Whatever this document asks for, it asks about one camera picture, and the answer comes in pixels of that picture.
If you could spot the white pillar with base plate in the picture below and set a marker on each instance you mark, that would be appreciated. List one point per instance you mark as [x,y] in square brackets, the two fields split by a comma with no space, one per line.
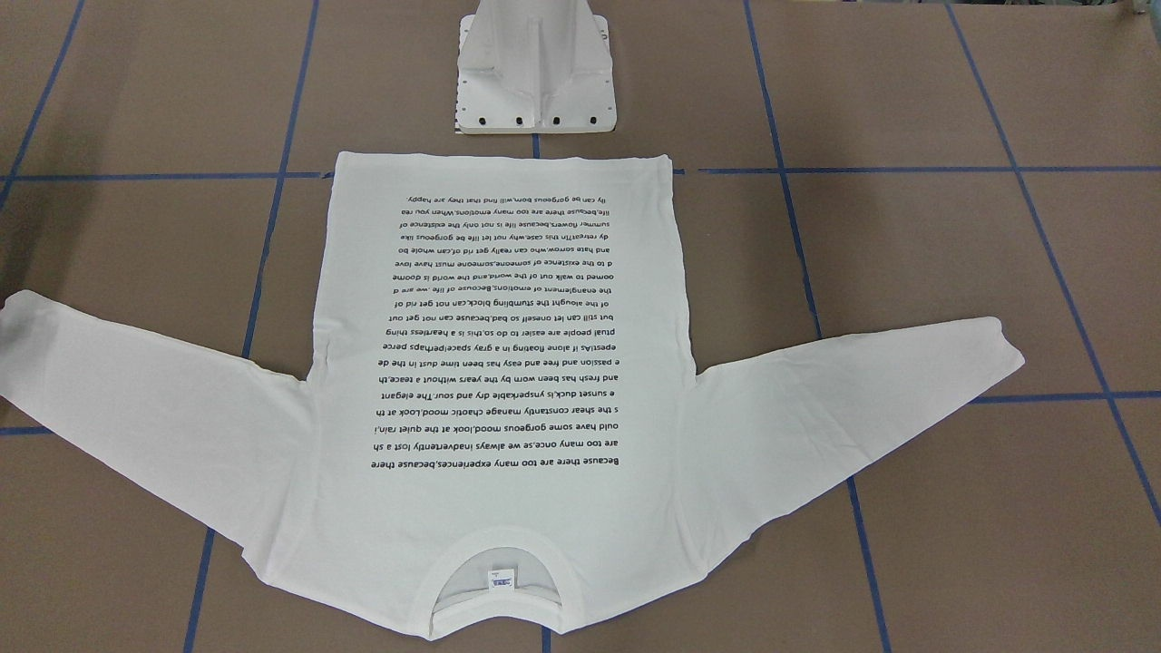
[534,67]

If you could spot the white long-sleeve printed shirt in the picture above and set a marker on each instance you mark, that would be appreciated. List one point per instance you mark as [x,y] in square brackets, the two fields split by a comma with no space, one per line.
[503,417]

